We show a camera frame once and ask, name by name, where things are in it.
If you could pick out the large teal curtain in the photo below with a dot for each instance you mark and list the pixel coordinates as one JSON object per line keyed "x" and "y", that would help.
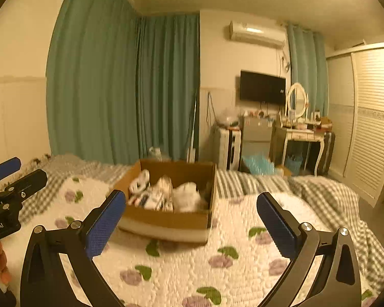
{"x": 119, "y": 83}

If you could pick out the white dressing table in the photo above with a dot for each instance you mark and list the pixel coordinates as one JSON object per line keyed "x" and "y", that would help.
{"x": 299, "y": 150}

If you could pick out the white fluffy sock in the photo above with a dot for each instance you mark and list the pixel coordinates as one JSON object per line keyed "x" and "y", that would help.
{"x": 187, "y": 199}

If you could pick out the black wall television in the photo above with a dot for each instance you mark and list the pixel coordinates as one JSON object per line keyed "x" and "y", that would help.
{"x": 262, "y": 88}

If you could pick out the white louvered wardrobe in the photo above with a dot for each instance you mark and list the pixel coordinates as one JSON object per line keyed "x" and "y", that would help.
{"x": 356, "y": 109}

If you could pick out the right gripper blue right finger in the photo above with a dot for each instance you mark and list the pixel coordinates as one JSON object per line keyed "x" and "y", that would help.
{"x": 337, "y": 282}

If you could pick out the brown cardboard box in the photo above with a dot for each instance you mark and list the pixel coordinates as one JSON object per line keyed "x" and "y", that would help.
{"x": 177, "y": 227}

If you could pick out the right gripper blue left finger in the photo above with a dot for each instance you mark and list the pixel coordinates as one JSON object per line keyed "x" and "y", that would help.
{"x": 44, "y": 281}

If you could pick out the narrow teal curtain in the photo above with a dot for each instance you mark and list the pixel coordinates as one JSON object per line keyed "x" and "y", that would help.
{"x": 309, "y": 65}

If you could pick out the silver mini fridge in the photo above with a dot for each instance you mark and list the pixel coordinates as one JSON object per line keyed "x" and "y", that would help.
{"x": 256, "y": 136}

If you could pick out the white floral quilt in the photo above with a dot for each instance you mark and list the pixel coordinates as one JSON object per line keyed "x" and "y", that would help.
{"x": 237, "y": 267}

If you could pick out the small white patterned sock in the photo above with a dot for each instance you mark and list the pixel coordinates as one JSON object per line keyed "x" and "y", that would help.
{"x": 156, "y": 197}

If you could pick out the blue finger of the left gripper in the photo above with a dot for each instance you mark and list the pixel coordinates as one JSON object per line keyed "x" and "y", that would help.
{"x": 9, "y": 167}
{"x": 25, "y": 187}

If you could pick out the white oval vanity mirror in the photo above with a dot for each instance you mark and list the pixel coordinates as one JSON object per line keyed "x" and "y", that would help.
{"x": 297, "y": 101}

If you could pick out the clear water jug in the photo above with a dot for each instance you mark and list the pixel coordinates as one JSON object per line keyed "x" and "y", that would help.
{"x": 156, "y": 154}

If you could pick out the white air conditioner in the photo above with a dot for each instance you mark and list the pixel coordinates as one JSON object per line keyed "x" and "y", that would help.
{"x": 259, "y": 35}

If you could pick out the grey checked bed sheet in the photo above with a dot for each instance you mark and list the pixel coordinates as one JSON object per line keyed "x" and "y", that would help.
{"x": 333, "y": 202}

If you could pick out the white green bunny sock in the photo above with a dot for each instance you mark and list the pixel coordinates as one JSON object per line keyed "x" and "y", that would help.
{"x": 140, "y": 183}

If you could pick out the white suitcase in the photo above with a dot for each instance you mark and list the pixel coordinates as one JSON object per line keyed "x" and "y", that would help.
{"x": 227, "y": 148}

